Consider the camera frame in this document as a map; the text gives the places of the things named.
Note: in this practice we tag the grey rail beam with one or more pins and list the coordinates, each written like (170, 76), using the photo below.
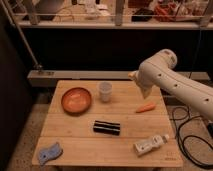
(49, 78)

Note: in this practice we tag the black white striped block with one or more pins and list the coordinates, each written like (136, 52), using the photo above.
(106, 127)

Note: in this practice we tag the black object on shelf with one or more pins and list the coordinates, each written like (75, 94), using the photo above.
(142, 15)

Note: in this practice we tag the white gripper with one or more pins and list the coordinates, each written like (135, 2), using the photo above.
(145, 91)

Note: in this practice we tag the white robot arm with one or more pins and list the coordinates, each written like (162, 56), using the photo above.
(158, 70)

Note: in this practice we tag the red items on shelf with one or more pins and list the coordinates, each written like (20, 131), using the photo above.
(169, 12)

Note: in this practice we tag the metal diagonal pole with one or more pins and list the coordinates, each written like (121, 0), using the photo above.
(37, 65)

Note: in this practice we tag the white ceramic cup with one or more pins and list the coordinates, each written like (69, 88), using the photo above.
(105, 89)

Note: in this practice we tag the orange wooden bowl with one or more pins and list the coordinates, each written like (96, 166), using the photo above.
(76, 100)

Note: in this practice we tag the wooden folding table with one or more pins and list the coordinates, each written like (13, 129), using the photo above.
(104, 135)

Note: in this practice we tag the orange carrot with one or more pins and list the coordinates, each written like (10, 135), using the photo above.
(146, 107)

